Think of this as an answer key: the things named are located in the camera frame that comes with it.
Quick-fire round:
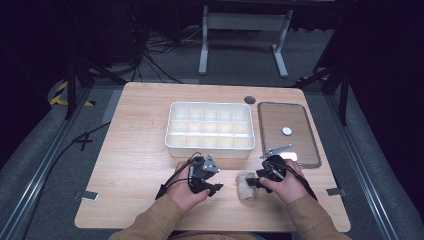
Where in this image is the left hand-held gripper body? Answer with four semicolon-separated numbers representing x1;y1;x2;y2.
187;153;221;195

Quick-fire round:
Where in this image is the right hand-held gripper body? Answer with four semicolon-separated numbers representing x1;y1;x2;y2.
259;143;293;183

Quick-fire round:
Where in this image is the beige sock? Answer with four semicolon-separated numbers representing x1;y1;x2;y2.
235;170;260;201

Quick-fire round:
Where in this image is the person's right hand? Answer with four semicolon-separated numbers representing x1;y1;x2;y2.
258;158;310;206

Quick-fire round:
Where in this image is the person's left hand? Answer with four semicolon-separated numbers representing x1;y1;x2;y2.
165;161;212;213

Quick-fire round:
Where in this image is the person's tan clothing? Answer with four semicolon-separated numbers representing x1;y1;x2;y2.
166;230;265;240

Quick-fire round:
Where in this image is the white divided storage box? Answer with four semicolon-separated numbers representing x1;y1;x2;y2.
164;100;257;160

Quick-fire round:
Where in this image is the clear plastic box lid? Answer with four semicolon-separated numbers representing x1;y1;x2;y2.
256;101;323;170

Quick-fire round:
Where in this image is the grey tape piece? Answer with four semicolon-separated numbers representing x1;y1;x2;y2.
73;190;100;202
325;187;348;197

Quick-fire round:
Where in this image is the black metal stand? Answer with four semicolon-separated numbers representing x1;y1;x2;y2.
64;55;128;120
294;62;352;127

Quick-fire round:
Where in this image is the black tape cross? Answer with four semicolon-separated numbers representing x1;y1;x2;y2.
72;132;95;152

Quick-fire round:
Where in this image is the yellow black hazard tape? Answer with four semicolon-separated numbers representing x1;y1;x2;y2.
48;80;96;108

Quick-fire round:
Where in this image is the left hand-held gripper black cable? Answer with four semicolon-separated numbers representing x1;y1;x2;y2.
154;151;203;201

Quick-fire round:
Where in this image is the hand-held gripper black cable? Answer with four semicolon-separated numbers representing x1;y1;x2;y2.
154;151;203;201
266;161;319;202

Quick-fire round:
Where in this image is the right hand-held gripper black cable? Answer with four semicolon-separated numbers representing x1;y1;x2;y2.
266;161;319;202

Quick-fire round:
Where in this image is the aluminium floor rail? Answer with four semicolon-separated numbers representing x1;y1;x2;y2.
324;93;402;240
0;87;93;240

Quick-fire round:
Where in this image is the bundle of black cables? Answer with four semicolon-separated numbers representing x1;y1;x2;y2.
132;24;203;84

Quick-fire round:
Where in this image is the black floor cable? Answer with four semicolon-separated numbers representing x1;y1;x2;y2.
19;121;112;240

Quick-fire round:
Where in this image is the white metal desk frame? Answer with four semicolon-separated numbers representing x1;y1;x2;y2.
197;4;295;80

